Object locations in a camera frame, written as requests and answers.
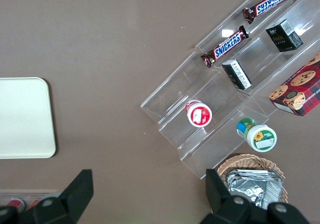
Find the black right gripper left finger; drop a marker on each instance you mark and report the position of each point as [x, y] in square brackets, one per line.
[72, 199]

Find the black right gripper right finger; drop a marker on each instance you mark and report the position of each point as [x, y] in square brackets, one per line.
[220, 199]

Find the small wicker basket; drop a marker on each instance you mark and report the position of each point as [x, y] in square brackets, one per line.
[245, 161]

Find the cream rectangular plastic tray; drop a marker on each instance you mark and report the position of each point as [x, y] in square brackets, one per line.
[25, 117]

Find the silver foil packet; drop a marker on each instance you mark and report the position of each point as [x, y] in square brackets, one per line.
[252, 189]

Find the clear acrylic bottle rack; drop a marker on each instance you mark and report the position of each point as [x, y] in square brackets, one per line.
[25, 195]

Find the green sunflower-label cup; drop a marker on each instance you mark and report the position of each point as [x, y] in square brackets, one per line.
[261, 136]

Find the red-lidded white cup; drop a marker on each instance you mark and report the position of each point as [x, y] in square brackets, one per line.
[200, 114]

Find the clear acrylic stepped display shelf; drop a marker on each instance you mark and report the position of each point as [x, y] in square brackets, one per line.
[180, 89]

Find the small black carton box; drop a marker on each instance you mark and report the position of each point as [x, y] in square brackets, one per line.
[237, 75]
[283, 37]

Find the red tartan cookie box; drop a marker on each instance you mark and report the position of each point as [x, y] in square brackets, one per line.
[300, 89]

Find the Snickers chocolate bar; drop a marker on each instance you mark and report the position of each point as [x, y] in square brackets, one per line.
[271, 2]
[226, 46]

